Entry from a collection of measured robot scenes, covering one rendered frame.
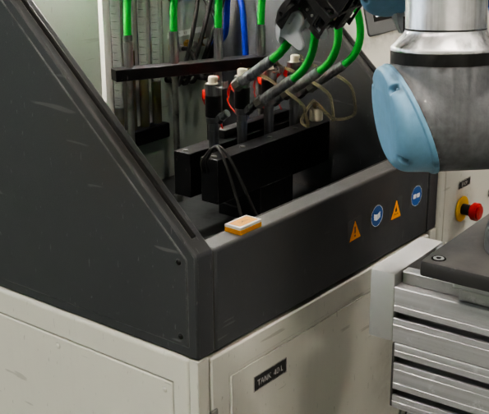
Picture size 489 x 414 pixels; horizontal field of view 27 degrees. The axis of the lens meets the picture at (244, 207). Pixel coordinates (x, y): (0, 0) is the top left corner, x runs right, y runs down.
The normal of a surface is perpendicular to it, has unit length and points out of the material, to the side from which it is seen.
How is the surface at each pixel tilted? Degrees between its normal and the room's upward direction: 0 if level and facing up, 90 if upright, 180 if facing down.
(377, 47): 76
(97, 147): 90
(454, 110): 83
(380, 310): 90
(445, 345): 90
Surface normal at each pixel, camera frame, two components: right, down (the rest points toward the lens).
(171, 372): -0.62, 0.26
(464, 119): 0.13, 0.24
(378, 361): 0.78, 0.20
